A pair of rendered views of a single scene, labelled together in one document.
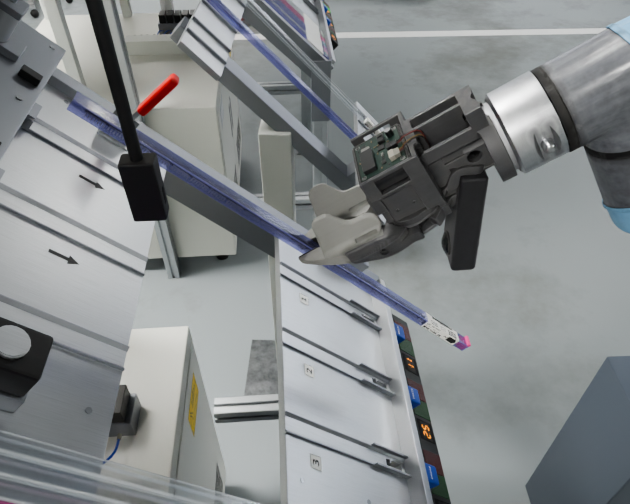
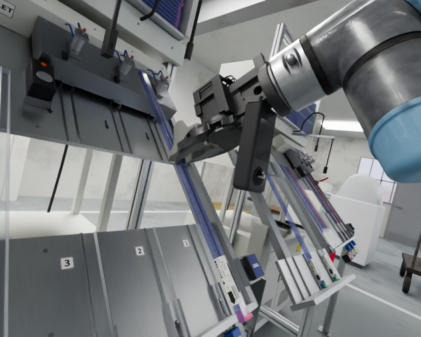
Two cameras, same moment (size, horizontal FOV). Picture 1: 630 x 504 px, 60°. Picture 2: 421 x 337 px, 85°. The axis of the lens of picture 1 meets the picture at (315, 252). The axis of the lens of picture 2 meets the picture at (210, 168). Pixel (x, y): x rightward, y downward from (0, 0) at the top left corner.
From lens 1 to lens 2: 0.51 m
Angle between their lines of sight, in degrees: 58
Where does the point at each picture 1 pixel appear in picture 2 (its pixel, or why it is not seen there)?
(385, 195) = (201, 100)
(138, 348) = not seen: hidden behind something
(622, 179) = (363, 91)
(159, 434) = not seen: hidden behind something
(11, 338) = (45, 75)
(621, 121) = (348, 33)
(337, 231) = (182, 131)
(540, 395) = not seen: outside the picture
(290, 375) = (125, 235)
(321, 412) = (113, 265)
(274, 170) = (254, 245)
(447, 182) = (241, 109)
